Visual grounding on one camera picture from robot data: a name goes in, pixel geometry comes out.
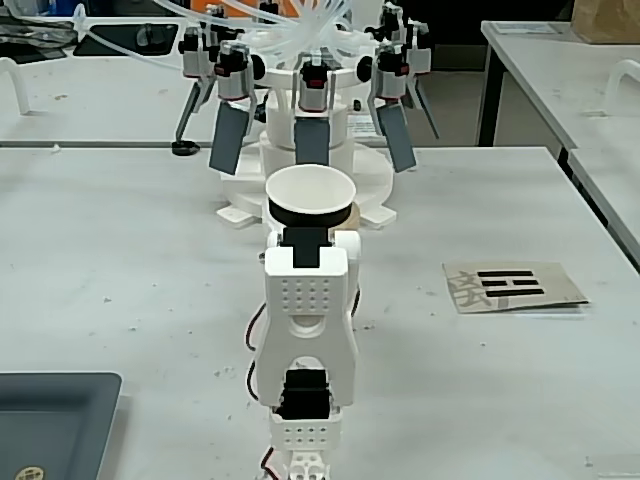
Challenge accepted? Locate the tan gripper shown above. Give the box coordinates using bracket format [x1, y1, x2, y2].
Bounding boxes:
[335, 199, 362, 232]

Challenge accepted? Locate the black paper cup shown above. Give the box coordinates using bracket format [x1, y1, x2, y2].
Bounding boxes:
[264, 163, 358, 230]

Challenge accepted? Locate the printed white paper label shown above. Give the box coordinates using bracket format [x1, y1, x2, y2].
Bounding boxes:
[347, 114, 379, 137]

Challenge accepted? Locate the white dispenser machine base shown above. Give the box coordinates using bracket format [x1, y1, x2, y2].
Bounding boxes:
[215, 64, 399, 231]

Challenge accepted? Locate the clear plastic tube bundle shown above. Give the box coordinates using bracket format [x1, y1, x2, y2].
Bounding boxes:
[154, 0, 371, 66]

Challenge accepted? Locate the cardboard card with black bars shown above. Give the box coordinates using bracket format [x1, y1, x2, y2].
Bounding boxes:
[442, 260, 592, 315]

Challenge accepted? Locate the white side table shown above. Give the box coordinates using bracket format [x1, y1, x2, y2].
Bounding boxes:
[567, 144, 640, 264]
[479, 19, 640, 151]

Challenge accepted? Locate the white paper sheet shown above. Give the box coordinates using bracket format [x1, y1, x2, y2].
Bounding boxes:
[492, 20, 559, 36]

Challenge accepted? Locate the orange box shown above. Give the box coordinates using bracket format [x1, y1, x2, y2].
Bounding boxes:
[192, 0, 301, 16]

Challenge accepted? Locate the brown paper bag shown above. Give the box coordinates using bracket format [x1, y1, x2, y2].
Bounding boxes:
[569, 0, 640, 45]

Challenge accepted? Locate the dark blue plastic tray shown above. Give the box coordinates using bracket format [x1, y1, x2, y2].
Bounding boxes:
[0, 370, 124, 480]

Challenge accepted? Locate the white curved handle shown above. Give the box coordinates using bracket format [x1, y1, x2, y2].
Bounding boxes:
[0, 56, 31, 117]
[605, 58, 640, 117]

